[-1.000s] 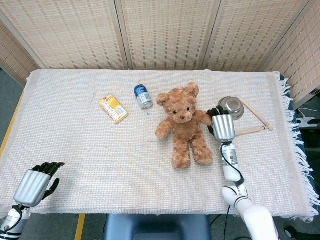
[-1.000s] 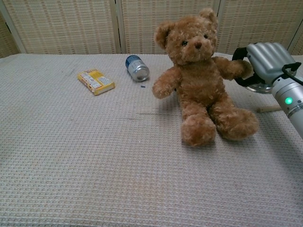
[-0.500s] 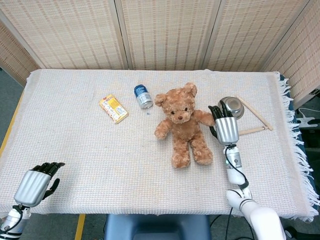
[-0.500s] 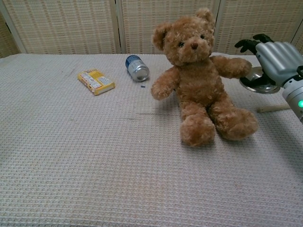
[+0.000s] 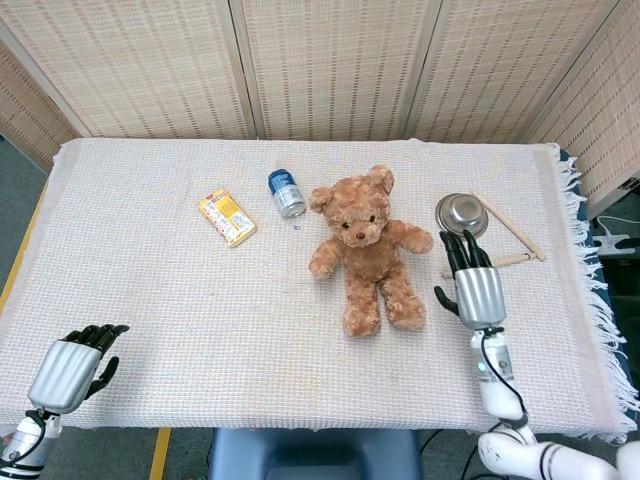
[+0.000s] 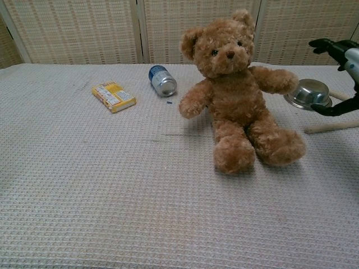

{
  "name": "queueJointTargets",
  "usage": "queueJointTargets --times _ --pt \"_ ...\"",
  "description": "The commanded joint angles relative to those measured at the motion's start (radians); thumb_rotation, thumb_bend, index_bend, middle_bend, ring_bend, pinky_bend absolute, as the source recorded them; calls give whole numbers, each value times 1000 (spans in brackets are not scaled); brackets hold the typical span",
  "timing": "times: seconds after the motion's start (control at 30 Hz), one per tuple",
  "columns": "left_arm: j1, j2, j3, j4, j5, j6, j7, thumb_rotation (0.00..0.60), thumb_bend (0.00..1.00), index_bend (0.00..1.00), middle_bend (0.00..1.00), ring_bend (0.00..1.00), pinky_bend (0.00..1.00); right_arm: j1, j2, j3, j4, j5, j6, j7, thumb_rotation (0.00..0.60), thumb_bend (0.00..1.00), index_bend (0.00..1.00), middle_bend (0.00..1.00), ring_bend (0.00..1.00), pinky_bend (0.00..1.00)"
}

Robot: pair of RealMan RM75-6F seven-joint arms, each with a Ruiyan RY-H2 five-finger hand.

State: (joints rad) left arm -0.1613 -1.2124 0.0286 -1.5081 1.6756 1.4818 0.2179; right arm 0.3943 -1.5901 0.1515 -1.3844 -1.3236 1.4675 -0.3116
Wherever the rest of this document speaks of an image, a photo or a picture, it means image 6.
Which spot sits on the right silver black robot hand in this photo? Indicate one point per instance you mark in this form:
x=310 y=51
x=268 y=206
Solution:
x=352 y=57

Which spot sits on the brown plush teddy bear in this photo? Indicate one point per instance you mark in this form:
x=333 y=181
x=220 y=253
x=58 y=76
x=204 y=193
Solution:
x=235 y=98

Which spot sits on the wooden stick pair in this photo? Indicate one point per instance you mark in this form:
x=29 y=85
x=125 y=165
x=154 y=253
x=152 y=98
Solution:
x=340 y=95

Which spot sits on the stainless steel bowl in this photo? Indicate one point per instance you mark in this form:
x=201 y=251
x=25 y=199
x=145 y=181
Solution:
x=305 y=93

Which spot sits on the bamboo folding screen panel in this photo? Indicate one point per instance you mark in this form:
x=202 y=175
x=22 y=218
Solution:
x=78 y=30
x=168 y=30
x=7 y=47
x=294 y=30

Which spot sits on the blue silver drink can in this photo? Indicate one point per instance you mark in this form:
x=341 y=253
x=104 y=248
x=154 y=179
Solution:
x=164 y=82

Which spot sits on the yellow snack box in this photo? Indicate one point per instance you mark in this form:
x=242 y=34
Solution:
x=115 y=96

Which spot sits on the white woven tablecloth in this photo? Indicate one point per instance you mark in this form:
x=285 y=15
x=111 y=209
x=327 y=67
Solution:
x=112 y=182

